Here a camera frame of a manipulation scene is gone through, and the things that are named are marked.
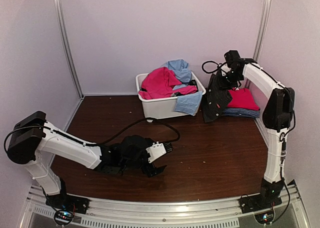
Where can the pink garment in bin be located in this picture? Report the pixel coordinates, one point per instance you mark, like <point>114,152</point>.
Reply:
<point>163,83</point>

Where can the circuit board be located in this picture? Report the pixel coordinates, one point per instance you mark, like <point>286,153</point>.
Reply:
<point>265,218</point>
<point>63,218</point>

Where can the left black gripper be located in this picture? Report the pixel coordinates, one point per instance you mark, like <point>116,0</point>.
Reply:
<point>148,169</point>

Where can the black striped shirt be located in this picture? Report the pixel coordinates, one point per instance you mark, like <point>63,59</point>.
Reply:
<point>215,100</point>

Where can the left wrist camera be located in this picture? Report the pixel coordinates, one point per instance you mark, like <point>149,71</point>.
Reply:
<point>157,150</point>

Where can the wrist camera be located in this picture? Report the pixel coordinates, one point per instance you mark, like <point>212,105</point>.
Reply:
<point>157,150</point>
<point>224,69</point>

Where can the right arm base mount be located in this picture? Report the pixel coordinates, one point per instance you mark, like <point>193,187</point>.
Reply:
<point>256,203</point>

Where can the left circuit board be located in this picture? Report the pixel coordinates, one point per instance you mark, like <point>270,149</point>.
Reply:
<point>63,218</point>

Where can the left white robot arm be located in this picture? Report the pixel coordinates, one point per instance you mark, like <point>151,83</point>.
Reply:
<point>34,135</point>

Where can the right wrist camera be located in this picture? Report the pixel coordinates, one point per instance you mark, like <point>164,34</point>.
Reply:
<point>224,69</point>

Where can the aluminium frame post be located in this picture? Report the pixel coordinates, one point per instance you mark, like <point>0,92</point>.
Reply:
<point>262,28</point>
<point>67,48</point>

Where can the red t-shirt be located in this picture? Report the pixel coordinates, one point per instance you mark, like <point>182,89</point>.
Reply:
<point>242,98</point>

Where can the white plastic laundry bin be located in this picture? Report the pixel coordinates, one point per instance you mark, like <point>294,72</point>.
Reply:
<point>162,108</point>

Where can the light blue shirt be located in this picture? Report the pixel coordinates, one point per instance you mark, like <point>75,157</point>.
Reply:
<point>189,95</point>

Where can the front aluminium rail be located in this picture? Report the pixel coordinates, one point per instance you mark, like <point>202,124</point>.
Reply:
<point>221,213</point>

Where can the folded blue checkered shirt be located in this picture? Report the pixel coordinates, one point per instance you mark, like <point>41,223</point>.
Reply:
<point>241,112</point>

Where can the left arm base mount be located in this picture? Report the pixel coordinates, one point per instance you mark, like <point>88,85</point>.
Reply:
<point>72,205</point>

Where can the right circuit board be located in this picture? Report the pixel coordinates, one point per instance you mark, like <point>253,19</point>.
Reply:
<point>265,218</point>

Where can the right aluminium frame post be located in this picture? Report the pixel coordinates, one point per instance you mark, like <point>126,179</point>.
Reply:
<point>262,28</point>

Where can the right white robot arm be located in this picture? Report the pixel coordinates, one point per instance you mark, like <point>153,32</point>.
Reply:
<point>278,116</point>

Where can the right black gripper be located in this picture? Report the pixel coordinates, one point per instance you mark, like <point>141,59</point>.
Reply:
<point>224,85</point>

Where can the left aluminium frame post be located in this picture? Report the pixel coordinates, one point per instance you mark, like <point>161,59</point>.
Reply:
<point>67,48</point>

